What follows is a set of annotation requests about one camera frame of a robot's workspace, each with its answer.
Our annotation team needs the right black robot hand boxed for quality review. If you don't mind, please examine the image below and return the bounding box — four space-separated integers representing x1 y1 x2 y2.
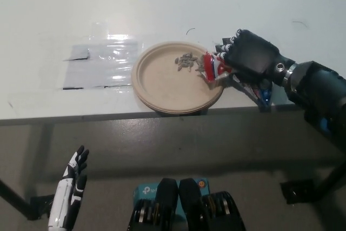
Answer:
216 28 294 87

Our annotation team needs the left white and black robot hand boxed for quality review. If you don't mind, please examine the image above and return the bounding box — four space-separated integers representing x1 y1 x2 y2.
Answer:
48 145 90 229

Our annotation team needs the David sunflower seeds bag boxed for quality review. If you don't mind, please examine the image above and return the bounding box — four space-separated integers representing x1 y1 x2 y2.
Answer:
200 49 273 113

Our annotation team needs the pile of sunflower seeds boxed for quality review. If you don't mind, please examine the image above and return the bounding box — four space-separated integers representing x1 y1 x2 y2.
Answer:
174 51 206 76

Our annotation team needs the black table foot plate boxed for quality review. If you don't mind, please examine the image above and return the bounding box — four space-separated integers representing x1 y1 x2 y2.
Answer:
280 179 317 205
29 194 56 220

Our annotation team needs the beige paper plate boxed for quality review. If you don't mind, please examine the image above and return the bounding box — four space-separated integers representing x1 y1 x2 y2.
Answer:
137 79 225 114
131 41 224 111

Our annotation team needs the robot body with teal top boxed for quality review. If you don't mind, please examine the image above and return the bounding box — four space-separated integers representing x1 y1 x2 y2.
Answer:
127 177 247 231

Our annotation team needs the black table leg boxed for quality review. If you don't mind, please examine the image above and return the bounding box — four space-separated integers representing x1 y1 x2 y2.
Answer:
315 157 346 202
0 178 30 220

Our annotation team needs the blue and black object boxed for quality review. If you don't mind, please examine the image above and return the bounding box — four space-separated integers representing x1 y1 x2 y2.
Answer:
304 110 333 137

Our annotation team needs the clear plastic sheet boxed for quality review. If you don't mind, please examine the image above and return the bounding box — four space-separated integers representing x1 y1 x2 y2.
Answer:
62 36 138 90

